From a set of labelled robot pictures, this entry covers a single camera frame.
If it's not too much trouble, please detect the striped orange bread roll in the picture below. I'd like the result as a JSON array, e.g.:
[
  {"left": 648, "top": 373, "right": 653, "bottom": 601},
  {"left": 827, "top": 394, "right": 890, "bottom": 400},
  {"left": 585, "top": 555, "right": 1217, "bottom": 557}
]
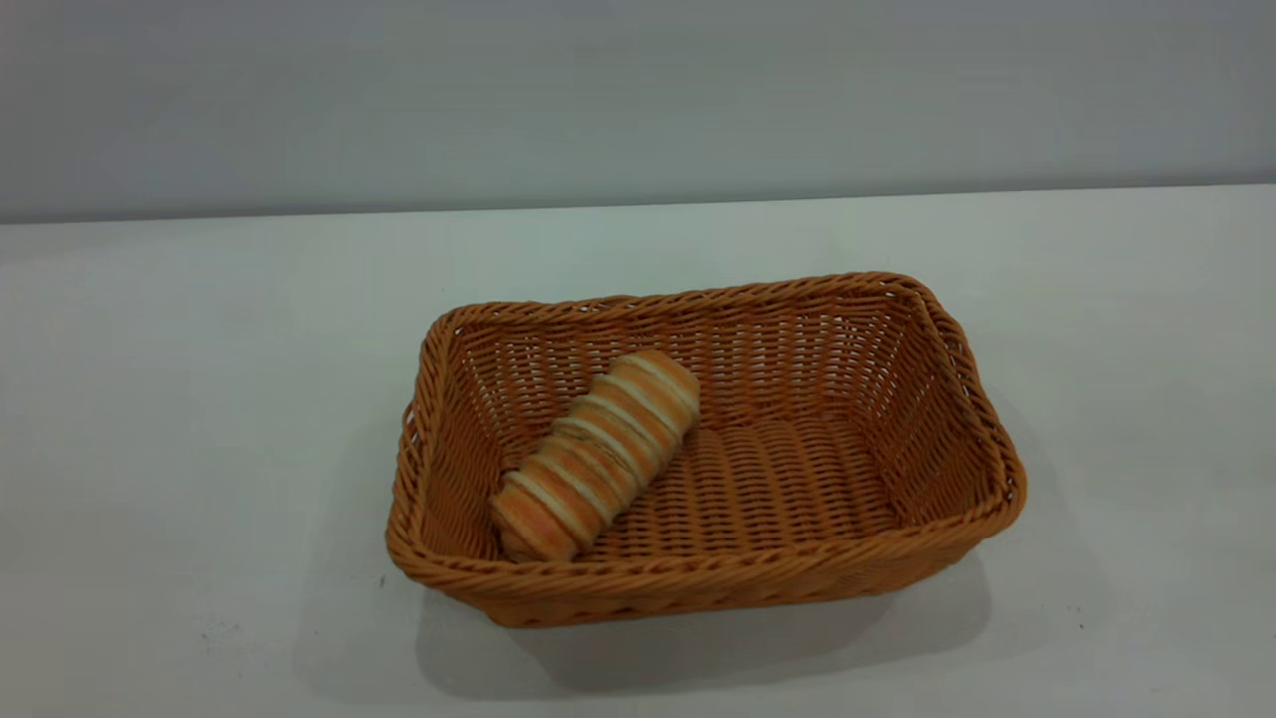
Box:
[{"left": 488, "top": 349, "right": 702, "bottom": 564}]

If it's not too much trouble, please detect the orange woven wicker basket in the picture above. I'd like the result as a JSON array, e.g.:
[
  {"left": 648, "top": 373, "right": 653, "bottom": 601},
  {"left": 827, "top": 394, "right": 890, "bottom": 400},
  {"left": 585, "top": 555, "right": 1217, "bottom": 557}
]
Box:
[{"left": 385, "top": 271, "right": 1028, "bottom": 629}]

